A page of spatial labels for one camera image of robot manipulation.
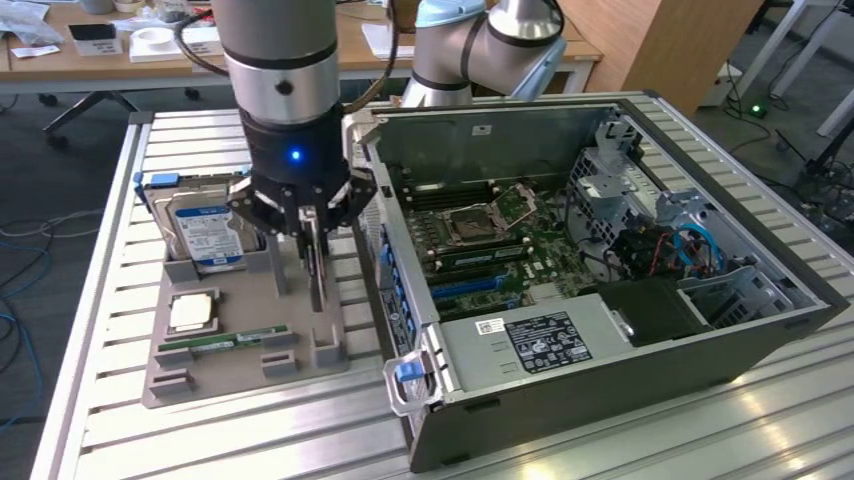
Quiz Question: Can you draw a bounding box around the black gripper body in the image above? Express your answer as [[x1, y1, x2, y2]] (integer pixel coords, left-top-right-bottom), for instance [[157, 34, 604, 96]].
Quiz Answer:
[[239, 107, 357, 204]]

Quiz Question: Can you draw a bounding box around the hard disk blue label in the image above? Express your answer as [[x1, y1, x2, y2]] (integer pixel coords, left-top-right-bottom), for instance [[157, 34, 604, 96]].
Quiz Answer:
[[133, 172, 266, 276]]

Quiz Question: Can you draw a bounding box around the CPU socket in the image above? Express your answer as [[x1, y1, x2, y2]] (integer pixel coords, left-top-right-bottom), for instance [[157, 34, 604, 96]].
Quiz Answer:
[[445, 203, 509, 246]]

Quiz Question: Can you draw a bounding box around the green RAM stick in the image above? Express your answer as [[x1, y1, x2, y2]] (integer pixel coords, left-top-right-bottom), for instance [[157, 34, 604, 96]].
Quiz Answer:
[[437, 244, 529, 269], [158, 325, 290, 351]]

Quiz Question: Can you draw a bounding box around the silver CPU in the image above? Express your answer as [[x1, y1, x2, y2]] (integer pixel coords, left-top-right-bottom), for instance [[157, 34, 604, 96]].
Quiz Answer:
[[166, 294, 219, 334]]

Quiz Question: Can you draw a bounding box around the white paper stack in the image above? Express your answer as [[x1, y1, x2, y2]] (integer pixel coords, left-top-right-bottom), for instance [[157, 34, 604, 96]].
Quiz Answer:
[[361, 22, 420, 61]]

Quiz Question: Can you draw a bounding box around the white labelled box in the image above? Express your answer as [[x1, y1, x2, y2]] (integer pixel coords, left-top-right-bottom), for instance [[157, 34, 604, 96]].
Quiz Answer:
[[181, 25, 223, 59]]

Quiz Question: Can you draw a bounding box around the flat white box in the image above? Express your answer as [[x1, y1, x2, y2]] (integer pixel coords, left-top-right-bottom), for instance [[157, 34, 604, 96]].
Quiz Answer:
[[129, 29, 189, 64]]

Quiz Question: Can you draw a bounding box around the green motherboard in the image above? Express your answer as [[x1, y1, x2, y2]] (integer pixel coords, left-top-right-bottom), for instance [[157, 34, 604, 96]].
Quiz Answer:
[[397, 169, 602, 321]]

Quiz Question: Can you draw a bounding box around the white tape roll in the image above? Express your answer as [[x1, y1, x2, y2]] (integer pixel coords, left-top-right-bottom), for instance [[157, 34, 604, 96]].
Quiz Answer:
[[133, 28, 177, 51]]

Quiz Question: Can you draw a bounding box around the cardboard box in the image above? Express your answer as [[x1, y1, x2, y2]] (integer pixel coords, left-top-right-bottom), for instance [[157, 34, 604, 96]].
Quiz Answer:
[[389, 0, 422, 32]]

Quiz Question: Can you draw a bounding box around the grey parts rack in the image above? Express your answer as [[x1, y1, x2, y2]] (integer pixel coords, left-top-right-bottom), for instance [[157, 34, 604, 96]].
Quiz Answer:
[[141, 199, 353, 409]]

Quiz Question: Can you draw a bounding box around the white box black top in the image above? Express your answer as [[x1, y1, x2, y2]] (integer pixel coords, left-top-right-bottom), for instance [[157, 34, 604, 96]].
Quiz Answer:
[[69, 23, 126, 57]]

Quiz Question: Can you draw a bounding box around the silver power supply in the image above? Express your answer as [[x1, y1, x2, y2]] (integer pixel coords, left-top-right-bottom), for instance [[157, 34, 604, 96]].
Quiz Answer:
[[437, 293, 633, 396]]

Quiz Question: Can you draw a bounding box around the silver drive cage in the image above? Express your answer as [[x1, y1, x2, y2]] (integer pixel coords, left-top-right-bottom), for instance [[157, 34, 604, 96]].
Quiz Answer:
[[566, 144, 673, 251]]

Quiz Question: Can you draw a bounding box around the wooden desk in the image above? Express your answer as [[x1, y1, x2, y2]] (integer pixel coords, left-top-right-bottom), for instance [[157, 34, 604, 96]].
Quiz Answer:
[[0, 0, 606, 109]]

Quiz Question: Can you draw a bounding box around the black connector block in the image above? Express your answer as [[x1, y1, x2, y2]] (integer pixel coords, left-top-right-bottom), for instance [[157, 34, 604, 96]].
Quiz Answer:
[[610, 228, 661, 279]]

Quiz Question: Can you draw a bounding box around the clear plastic bag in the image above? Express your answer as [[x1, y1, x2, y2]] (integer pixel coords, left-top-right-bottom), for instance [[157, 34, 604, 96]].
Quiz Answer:
[[0, 0, 66, 46]]

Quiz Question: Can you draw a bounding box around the open black PC case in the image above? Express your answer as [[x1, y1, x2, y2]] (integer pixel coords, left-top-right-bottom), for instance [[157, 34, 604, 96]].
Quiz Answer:
[[341, 97, 853, 474]]

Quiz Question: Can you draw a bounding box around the wooden cabinet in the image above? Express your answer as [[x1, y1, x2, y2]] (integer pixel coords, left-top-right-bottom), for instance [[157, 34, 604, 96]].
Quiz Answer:
[[586, 0, 766, 114]]

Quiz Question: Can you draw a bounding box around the silver disk bay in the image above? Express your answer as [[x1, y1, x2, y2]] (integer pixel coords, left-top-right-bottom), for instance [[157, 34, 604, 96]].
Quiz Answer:
[[677, 264, 796, 327]]

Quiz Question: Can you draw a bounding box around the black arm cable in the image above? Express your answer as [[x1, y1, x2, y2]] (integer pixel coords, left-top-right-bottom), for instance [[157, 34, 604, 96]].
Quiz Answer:
[[174, 0, 420, 119]]

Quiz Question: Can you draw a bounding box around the white floor cable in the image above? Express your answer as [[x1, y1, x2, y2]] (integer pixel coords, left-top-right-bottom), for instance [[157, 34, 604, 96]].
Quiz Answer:
[[0, 207, 102, 239]]

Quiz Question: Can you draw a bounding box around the blue floor cable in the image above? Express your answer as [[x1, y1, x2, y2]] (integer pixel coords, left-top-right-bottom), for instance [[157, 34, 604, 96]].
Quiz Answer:
[[0, 239, 50, 431]]

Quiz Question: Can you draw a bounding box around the blue data wire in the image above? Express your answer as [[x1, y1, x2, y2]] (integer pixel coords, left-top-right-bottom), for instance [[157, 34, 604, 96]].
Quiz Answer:
[[669, 224, 728, 279]]

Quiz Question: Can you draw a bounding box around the white table frame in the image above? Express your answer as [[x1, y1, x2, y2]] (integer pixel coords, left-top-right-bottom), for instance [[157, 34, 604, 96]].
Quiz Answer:
[[733, 0, 854, 137]]

